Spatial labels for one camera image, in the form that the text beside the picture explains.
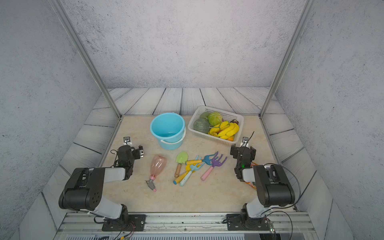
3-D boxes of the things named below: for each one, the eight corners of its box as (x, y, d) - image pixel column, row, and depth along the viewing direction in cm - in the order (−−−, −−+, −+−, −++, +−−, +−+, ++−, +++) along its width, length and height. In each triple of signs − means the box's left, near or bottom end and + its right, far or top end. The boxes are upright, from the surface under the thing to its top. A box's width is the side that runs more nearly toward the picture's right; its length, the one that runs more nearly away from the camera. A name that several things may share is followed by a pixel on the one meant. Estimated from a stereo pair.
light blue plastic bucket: (152, 154, 98) (146, 139, 86) (158, 128, 112) (153, 112, 100) (184, 154, 98) (182, 139, 86) (186, 128, 112) (184, 112, 100)
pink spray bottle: (148, 191, 85) (144, 187, 79) (154, 160, 97) (151, 155, 92) (162, 191, 85) (160, 187, 79) (167, 160, 97) (165, 155, 92)
